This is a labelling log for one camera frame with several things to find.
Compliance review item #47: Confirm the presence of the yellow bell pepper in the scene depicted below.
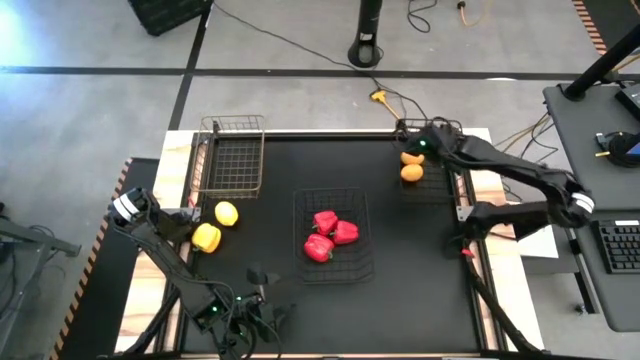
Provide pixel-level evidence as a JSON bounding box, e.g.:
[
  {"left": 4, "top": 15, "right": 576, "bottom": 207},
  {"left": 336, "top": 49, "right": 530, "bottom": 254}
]
[{"left": 191, "top": 222, "right": 223, "bottom": 255}]

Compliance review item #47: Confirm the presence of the black keyboard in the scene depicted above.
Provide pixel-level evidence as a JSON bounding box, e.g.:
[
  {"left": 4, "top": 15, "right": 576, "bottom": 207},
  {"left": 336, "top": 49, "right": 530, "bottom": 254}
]
[{"left": 591, "top": 218, "right": 640, "bottom": 275}]

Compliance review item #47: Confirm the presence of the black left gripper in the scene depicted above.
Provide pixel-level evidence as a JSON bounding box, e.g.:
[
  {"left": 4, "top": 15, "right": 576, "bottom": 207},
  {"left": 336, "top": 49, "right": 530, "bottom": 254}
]
[{"left": 234, "top": 263, "right": 292, "bottom": 346}]

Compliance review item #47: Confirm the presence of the white paper sheet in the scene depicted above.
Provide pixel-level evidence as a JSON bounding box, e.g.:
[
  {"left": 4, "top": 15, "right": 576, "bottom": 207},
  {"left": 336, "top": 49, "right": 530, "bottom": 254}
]
[{"left": 519, "top": 227, "right": 560, "bottom": 260}]

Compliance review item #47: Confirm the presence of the yellow extension cord plug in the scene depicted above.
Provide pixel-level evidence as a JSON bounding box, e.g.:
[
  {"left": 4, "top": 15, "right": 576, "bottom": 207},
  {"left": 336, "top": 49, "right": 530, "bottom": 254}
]
[{"left": 369, "top": 88, "right": 402, "bottom": 121}]

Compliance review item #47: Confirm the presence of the black round device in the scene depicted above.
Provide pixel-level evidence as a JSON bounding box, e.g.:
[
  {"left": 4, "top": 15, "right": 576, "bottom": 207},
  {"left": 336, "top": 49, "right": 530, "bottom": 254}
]
[{"left": 594, "top": 130, "right": 640, "bottom": 169}]

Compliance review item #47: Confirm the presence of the black floor cable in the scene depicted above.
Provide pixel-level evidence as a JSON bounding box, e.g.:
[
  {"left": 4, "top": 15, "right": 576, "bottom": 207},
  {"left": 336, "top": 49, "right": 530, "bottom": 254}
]
[{"left": 213, "top": 2, "right": 429, "bottom": 120}]

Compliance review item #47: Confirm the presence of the gold wire basket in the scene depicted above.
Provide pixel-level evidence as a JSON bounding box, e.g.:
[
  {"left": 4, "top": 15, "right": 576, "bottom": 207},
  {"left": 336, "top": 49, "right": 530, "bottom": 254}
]
[{"left": 189, "top": 114, "right": 266, "bottom": 200}]

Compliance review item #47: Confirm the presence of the grey desk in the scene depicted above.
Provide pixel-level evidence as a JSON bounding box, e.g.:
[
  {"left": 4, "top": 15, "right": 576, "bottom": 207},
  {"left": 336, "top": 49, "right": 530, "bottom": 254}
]
[
  {"left": 543, "top": 82, "right": 640, "bottom": 211},
  {"left": 567, "top": 209, "right": 640, "bottom": 334}
]

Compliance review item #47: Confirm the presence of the black mat hazard striped edge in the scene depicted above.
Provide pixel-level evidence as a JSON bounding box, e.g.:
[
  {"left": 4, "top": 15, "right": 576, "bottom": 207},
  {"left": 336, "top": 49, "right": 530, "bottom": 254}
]
[
  {"left": 49, "top": 157, "right": 161, "bottom": 360},
  {"left": 571, "top": 0, "right": 640, "bottom": 56}
]

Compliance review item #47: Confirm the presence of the black wire basket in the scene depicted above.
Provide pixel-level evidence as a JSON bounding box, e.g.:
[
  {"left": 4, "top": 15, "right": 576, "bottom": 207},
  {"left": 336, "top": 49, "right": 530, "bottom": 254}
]
[
  {"left": 396, "top": 117, "right": 469, "bottom": 205},
  {"left": 292, "top": 187, "right": 376, "bottom": 285}
]

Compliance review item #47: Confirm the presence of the black stand base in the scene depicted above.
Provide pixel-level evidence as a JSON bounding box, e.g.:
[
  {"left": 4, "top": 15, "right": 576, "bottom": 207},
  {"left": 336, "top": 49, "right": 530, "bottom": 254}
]
[{"left": 348, "top": 0, "right": 384, "bottom": 69}]

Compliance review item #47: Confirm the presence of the dark tablet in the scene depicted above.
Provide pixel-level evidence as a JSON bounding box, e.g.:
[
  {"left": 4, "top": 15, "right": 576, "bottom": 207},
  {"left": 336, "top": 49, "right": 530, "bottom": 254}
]
[{"left": 614, "top": 82, "right": 640, "bottom": 122}]

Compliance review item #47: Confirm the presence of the bright yellow lemon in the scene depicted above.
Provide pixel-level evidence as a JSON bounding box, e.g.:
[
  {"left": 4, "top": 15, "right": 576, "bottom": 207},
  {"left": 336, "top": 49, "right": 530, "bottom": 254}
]
[{"left": 214, "top": 201, "right": 240, "bottom": 228}]

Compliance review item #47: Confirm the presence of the black diagonal pole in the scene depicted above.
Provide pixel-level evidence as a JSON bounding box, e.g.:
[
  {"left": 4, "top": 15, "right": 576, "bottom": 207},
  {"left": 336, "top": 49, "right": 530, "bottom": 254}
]
[{"left": 563, "top": 22, "right": 640, "bottom": 102}]

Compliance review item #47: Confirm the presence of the red bell pepper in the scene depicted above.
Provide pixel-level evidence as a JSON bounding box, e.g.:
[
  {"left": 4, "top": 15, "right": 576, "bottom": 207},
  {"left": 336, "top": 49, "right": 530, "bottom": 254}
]
[
  {"left": 303, "top": 233, "right": 335, "bottom": 264},
  {"left": 330, "top": 219, "right": 360, "bottom": 246},
  {"left": 312, "top": 209, "right": 340, "bottom": 237}
]

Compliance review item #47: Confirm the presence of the yellow cable with plug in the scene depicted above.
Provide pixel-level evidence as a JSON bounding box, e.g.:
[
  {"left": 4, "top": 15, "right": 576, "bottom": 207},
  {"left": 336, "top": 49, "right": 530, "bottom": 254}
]
[{"left": 455, "top": 0, "right": 494, "bottom": 27}]

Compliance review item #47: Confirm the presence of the black aluminium rig frame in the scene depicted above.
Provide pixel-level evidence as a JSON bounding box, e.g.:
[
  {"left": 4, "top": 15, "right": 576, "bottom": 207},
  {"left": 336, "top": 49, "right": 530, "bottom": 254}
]
[{"left": 99, "top": 128, "right": 546, "bottom": 360}]

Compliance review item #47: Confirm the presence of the grey metal stand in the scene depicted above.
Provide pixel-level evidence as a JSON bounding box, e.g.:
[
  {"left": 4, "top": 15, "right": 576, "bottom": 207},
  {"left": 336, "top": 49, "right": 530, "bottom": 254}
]
[{"left": 0, "top": 199, "right": 82, "bottom": 360}]

